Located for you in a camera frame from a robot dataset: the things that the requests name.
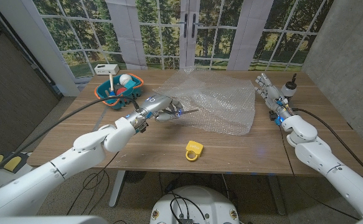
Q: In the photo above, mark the clear dispenser bottle black cap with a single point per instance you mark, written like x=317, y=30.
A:
x=290, y=88

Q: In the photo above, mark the printed forest window backdrop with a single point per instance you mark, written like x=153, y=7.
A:
x=231, y=31

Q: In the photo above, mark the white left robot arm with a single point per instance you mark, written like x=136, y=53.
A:
x=84, y=149

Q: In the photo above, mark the red round toy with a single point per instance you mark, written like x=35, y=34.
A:
x=121, y=91

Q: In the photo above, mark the black ribbed round object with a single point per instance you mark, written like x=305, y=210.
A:
x=135, y=176

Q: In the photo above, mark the grey tape strip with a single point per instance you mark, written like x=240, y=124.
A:
x=98, y=120

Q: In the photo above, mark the yellow padlock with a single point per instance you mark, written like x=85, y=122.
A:
x=195, y=147

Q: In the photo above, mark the teal basket orange rim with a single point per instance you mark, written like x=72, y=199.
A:
x=101, y=92

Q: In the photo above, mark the clear bubble wrap sheet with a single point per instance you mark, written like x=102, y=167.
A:
x=218, y=105

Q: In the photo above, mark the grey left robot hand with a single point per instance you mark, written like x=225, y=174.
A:
x=157, y=104

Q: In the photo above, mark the grey table leg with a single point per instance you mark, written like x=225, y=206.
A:
x=276, y=196

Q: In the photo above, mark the teal block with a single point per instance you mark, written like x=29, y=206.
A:
x=129, y=84

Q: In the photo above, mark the white baseball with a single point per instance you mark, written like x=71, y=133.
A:
x=125, y=79

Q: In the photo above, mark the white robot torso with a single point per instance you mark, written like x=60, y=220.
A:
x=200, y=199

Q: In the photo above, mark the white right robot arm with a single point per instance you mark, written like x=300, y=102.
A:
x=315, y=155

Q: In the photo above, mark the white power box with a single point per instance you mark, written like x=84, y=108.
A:
x=106, y=69

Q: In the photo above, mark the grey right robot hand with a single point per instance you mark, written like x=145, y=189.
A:
x=271, y=93

